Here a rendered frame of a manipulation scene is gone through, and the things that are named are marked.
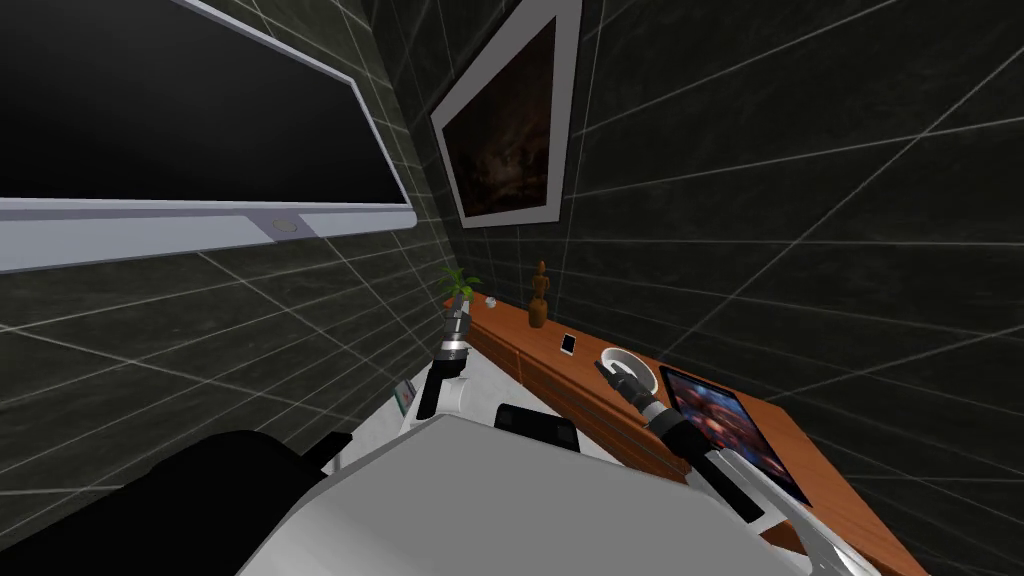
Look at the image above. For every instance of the small green potted plant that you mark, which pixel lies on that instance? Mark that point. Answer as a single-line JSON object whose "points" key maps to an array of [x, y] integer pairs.
{"points": [[459, 282]]}

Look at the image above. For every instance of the white-framed dark wall picture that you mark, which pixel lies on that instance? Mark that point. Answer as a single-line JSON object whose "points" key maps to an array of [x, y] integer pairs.
{"points": [[504, 136]]}

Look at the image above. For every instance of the white smartphone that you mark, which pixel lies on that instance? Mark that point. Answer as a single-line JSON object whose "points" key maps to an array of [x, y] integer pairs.
{"points": [[568, 345]]}

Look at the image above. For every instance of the white bowl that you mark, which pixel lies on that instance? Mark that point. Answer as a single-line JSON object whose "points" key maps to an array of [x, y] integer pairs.
{"points": [[640, 364]]}

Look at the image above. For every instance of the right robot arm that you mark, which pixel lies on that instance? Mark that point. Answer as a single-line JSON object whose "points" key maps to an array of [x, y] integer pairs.
{"points": [[724, 476]]}

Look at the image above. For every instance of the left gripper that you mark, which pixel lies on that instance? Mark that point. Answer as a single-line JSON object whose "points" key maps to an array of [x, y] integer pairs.
{"points": [[458, 324]]}

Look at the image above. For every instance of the brown wooden sideboard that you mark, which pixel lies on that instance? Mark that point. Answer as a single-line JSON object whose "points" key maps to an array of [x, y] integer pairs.
{"points": [[828, 464]]}

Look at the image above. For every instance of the brown wooden figurine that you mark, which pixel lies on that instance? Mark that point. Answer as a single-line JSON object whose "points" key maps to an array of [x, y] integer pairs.
{"points": [[538, 300]]}

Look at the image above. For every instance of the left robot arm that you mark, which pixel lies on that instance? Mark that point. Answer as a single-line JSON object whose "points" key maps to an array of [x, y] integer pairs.
{"points": [[200, 504]]}

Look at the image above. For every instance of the black tablet with colourful screen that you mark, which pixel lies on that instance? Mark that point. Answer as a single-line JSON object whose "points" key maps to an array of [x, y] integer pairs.
{"points": [[728, 428]]}

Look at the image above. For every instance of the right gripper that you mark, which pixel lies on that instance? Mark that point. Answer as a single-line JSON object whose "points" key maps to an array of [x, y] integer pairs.
{"points": [[638, 394]]}

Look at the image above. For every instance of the white-framed wall television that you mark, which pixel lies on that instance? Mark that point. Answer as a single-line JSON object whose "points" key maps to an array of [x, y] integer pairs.
{"points": [[184, 112]]}

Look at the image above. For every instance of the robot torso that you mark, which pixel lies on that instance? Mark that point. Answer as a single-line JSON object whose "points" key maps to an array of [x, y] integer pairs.
{"points": [[496, 512]]}

